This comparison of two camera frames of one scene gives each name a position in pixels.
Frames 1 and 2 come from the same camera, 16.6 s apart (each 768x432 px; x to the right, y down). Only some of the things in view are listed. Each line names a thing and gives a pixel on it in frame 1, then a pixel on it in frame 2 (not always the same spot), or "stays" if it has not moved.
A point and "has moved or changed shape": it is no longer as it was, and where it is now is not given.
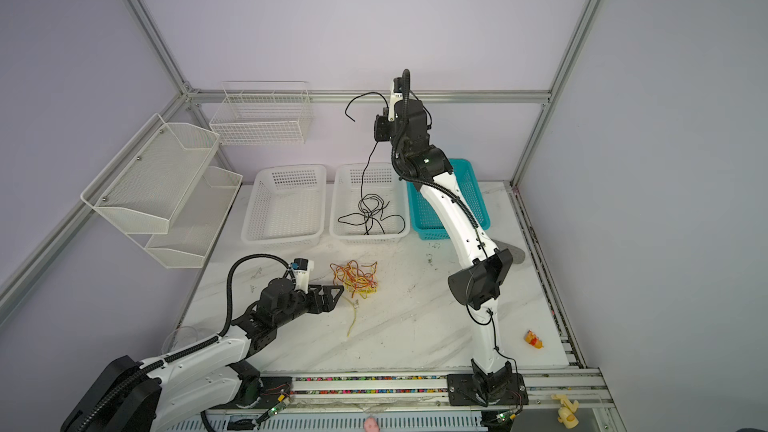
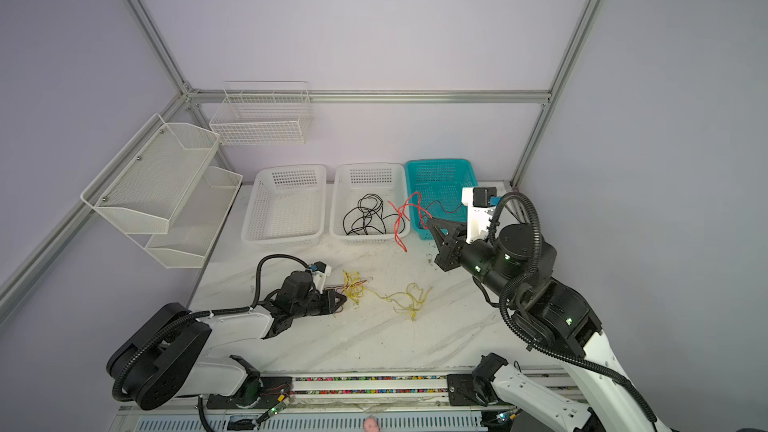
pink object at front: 371,426 stays
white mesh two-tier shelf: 162,192 stays
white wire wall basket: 263,113 stays
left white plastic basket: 287,207 stays
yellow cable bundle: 357,283 has moved or changed shape
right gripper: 378,127 → 454,230
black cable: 372,206 has moved or changed shape
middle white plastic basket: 369,203 stays
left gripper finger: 317,303 stays
